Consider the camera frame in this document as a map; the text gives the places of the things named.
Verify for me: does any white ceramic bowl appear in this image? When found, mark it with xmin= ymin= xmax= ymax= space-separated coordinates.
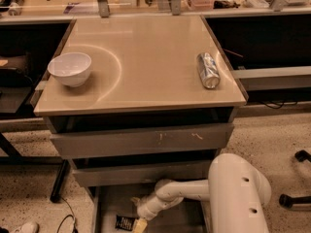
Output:
xmin=48 ymin=52 xmax=91 ymax=87

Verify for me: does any grey top drawer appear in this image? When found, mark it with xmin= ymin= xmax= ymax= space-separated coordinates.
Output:
xmin=51 ymin=123 xmax=234 ymax=159

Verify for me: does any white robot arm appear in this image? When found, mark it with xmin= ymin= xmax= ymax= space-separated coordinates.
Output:
xmin=136 ymin=153 xmax=271 ymax=233

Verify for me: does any black table leg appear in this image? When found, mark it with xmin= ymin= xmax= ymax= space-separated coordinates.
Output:
xmin=50 ymin=160 xmax=69 ymax=203

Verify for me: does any black chair base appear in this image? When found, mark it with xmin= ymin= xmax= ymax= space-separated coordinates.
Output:
xmin=279 ymin=150 xmax=311 ymax=212

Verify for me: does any silver soda can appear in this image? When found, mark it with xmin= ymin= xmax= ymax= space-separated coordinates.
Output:
xmin=196 ymin=52 xmax=221 ymax=89

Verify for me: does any grey middle drawer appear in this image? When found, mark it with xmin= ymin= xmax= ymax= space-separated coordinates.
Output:
xmin=73 ymin=160 xmax=211 ymax=187

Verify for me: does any white shoe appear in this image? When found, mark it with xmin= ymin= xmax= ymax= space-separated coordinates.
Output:
xmin=10 ymin=222 xmax=39 ymax=233

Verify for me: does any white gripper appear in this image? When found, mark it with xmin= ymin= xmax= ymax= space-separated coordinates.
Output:
xmin=131 ymin=196 xmax=162 ymax=233

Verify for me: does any grey metal post left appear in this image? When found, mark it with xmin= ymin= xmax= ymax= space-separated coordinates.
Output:
xmin=97 ymin=0 xmax=110 ymax=17

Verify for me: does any grey drawer cabinet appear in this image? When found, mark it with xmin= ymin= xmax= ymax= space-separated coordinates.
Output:
xmin=35 ymin=16 xmax=246 ymax=233

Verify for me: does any black floor cable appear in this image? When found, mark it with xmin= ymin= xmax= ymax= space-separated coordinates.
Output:
xmin=56 ymin=196 xmax=80 ymax=233

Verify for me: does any grey open bottom drawer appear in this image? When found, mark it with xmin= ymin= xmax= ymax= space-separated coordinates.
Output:
xmin=94 ymin=183 xmax=211 ymax=233

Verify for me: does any black rxbar chocolate wrapper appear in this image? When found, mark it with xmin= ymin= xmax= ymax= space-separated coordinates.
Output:
xmin=115 ymin=216 xmax=136 ymax=231

